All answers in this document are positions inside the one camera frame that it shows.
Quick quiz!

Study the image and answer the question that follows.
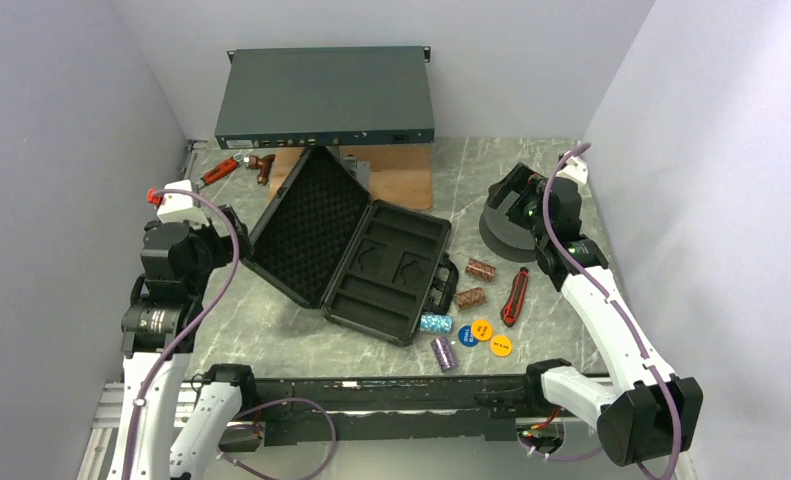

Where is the black filament spool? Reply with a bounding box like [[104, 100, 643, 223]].
[[479, 192, 537, 263]]

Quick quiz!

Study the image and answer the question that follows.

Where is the purple poker chip stack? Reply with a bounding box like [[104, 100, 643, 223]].
[[430, 337, 459, 373]]

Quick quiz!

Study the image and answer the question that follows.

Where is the orange small blind button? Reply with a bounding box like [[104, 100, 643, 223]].
[[489, 335, 513, 358]]

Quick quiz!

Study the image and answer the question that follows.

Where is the brown wooden-handled brass tool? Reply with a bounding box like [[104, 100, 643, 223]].
[[244, 154, 276, 186]]

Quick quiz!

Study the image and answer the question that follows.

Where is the red black utility knife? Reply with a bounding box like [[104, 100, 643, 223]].
[[500, 267, 529, 327]]

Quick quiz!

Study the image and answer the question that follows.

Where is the light blue poker chip stack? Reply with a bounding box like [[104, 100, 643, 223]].
[[419, 313, 454, 334]]

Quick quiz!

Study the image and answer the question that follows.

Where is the blue dealer button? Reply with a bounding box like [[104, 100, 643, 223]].
[[457, 325, 479, 348]]

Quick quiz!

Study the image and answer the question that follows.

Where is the grey metal bracket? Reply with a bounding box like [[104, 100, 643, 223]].
[[341, 154, 371, 190]]

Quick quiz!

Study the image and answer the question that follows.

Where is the brown poker chip stack lower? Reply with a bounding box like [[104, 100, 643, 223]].
[[453, 287, 487, 312]]

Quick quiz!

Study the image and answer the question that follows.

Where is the brown poker chip stack upper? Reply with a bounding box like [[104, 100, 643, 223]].
[[465, 258, 496, 282]]

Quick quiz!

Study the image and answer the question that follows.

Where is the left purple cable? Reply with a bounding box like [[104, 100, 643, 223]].
[[119, 188, 337, 480]]

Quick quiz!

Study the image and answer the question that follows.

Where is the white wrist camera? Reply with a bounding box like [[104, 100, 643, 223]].
[[147, 189, 208, 229], [557, 156, 589, 186]]

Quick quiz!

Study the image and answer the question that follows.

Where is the black foam-lined poker case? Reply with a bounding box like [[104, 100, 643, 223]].
[[244, 146, 459, 346]]

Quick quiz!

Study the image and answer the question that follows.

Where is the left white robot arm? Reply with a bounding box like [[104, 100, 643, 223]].
[[107, 205, 259, 479]]

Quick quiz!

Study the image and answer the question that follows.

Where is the brown poker chip stack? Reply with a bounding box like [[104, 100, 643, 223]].
[[453, 287, 487, 312], [465, 258, 496, 282]]

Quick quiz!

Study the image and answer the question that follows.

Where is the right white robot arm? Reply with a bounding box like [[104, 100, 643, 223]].
[[479, 163, 703, 466]]

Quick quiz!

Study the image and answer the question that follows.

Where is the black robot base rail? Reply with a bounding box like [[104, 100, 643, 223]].
[[234, 374, 571, 446]]

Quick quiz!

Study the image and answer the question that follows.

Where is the wooden board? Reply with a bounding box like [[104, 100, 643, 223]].
[[268, 145, 433, 213]]

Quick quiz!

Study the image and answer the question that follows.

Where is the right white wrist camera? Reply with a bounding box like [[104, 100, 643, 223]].
[[557, 156, 589, 186]]

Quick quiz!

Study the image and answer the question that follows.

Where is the grey rack network switch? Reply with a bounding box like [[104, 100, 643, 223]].
[[214, 46, 435, 150]]

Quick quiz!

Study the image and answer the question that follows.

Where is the orange big blind button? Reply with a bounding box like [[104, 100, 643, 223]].
[[470, 319, 493, 342]]

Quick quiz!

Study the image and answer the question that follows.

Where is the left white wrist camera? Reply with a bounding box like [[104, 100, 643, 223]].
[[147, 189, 208, 229]]

